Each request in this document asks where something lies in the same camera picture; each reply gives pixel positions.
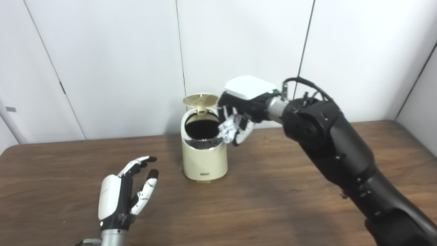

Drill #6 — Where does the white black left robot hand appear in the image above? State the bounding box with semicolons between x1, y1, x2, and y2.
98;156;159;231

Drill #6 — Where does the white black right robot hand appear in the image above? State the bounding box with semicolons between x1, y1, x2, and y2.
217;76;282;147

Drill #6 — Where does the white paper ball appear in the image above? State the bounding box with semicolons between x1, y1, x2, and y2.
218;114;244;143

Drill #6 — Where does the round cream bin lid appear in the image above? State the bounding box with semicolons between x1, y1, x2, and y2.
183;93;219;114

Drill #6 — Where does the cream-colored bin body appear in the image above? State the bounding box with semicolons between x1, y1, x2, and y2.
181;108;228;181

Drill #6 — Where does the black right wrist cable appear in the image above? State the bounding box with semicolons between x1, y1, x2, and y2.
282;77;333;103

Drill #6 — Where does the white slanted wall post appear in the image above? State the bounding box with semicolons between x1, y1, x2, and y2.
0;101;28;144

